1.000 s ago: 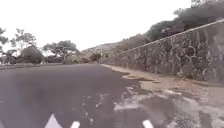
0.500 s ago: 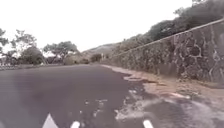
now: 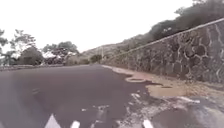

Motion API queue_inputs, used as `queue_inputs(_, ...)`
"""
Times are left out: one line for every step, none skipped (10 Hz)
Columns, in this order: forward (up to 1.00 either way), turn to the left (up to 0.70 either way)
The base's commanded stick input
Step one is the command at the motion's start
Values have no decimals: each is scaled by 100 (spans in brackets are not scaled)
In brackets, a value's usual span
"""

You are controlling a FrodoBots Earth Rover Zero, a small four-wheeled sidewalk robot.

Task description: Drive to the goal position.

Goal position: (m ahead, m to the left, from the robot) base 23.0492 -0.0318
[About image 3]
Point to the round manhole cover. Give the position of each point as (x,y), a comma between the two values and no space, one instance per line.
(135,80)

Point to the dark asphalt road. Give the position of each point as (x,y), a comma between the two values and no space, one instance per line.
(70,90)

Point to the sandy dirt roadside strip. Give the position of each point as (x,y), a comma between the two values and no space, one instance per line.
(166,87)

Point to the robot's own part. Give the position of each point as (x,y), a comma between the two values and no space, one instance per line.
(75,124)
(147,124)

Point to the row of trees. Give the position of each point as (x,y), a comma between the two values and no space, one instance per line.
(30,53)

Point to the wooded hillside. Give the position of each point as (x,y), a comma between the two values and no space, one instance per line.
(186,20)

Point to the low roadside barrier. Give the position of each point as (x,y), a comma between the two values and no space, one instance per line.
(20,67)

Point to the grey stone retaining wall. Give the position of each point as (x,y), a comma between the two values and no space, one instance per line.
(186,55)

